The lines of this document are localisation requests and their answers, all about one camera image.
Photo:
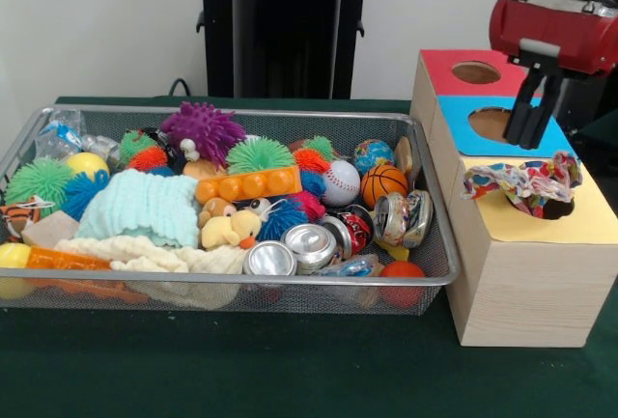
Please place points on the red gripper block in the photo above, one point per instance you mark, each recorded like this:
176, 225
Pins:
555, 32

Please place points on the multicolour dotted wrapper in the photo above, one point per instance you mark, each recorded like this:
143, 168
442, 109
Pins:
526, 184

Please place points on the wooden box with three holes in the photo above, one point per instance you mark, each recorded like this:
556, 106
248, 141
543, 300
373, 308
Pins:
531, 292

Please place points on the black upright panel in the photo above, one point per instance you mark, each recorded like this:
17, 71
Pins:
579, 99

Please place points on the green cloth side table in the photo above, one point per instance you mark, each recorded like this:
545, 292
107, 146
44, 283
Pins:
603, 130

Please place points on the small basketball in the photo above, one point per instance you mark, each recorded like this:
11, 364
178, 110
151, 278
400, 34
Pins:
384, 185

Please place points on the silver drink can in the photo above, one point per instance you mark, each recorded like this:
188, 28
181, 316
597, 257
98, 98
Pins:
403, 217

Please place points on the small baseball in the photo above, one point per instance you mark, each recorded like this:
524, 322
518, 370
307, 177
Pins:
340, 181

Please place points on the red-orange ball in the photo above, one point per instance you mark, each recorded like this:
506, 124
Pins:
401, 273

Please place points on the bright green spiky ball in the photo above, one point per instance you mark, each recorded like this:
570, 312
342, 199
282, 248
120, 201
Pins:
261, 155

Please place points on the orange toy building brick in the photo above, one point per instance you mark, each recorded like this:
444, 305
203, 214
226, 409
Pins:
248, 186

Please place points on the yellow plush duck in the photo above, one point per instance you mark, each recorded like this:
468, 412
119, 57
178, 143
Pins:
232, 231

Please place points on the purple spiky toy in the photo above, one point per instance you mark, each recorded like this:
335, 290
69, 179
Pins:
203, 128

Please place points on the dark green table cloth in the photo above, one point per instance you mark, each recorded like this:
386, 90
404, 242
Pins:
241, 370

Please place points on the mint green cloth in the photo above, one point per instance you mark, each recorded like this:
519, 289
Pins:
140, 210

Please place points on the blue spiky ball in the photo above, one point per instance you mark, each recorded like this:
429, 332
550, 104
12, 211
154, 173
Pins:
84, 193

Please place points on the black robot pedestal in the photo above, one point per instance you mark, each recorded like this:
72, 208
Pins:
270, 27

